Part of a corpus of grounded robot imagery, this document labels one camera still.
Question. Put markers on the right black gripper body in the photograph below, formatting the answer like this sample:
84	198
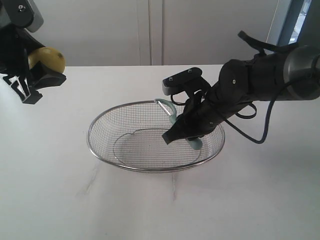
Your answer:
201	116

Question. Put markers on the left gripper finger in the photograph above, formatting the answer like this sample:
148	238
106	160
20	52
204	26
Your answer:
42	77
29	42

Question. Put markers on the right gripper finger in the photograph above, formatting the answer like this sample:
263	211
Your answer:
179	131

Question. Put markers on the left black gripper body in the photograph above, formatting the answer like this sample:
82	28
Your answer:
15	66

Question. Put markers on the yellow lemon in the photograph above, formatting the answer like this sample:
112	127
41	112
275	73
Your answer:
49	57

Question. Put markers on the teal handled vegetable peeler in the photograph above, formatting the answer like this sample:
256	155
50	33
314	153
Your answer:
169	108

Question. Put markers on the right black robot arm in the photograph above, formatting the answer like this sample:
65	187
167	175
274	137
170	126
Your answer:
289	75

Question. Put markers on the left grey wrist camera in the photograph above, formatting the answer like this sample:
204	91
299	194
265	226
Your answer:
22	14

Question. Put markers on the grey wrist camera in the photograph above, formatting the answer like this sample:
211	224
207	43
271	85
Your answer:
189	81
22	14

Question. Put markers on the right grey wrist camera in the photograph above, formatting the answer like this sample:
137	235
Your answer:
189	81

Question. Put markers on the oval wire mesh basket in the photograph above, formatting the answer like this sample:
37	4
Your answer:
129	136

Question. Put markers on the dark window frame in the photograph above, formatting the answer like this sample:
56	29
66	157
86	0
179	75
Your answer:
296	21

